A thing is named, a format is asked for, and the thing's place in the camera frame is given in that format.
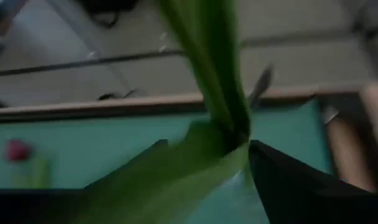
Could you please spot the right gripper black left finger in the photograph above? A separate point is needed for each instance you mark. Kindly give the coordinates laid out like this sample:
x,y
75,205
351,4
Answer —
x,y
52,205

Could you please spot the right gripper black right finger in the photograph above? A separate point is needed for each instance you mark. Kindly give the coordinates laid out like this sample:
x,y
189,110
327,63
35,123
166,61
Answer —
x,y
301,196

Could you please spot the dark red tulip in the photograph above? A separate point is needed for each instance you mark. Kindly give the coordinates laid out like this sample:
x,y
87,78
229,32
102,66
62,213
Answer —
x,y
18,151

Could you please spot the wooden table board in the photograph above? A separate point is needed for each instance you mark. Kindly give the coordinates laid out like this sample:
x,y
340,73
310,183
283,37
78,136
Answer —
x,y
83,107

